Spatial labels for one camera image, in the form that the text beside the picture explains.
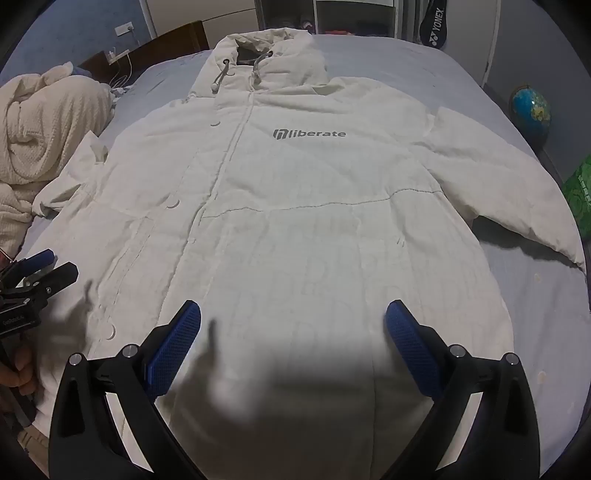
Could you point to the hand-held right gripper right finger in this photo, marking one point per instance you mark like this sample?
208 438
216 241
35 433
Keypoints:
408 344

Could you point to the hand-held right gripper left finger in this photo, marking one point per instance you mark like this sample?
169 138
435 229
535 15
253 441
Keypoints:
178 341

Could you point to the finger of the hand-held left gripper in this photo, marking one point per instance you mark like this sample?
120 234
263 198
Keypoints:
42 260
57 277

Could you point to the white hooded jacket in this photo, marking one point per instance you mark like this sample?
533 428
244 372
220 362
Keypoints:
286 207

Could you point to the person's left hand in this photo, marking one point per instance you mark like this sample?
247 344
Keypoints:
18 371

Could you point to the beige textured blanket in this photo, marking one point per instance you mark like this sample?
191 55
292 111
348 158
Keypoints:
41 134

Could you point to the person's plaid clothing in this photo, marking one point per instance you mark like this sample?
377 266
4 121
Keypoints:
30 438

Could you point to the blue pillow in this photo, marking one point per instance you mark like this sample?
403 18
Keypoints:
90 74

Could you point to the green patterned bag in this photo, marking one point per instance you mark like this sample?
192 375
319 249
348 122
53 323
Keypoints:
579 194

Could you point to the dark wooden headboard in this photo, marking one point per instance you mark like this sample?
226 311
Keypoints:
166 46

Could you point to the blue globe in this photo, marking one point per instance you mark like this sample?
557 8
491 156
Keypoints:
531 113

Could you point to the bed with grey sheet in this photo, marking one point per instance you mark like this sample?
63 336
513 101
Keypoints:
415 64

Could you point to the white wardrobe door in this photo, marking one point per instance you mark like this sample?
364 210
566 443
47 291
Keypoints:
203 16

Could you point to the dark racket bag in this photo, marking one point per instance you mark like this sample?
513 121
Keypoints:
433 23

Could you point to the open storage shelf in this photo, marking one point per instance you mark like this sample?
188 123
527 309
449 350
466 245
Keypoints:
323 16

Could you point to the white wall socket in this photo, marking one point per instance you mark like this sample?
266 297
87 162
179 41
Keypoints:
124 29

